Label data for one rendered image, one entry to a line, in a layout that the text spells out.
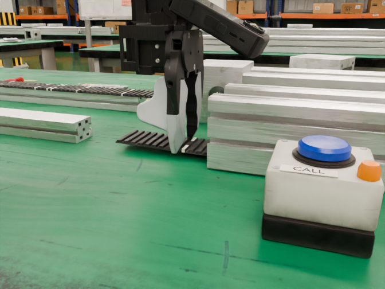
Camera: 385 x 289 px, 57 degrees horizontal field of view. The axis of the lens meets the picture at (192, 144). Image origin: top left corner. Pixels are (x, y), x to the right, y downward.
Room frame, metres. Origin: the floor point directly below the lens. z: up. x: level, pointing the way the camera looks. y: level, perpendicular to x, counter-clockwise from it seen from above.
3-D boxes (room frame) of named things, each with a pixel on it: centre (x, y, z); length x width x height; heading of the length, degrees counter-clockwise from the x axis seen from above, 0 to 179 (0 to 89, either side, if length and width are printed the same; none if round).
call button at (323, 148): (0.27, -0.10, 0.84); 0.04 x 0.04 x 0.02
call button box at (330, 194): (0.27, -0.11, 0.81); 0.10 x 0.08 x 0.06; 161
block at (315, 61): (0.73, -0.25, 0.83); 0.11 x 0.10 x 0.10; 140
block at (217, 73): (0.61, -0.05, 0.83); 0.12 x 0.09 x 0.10; 161
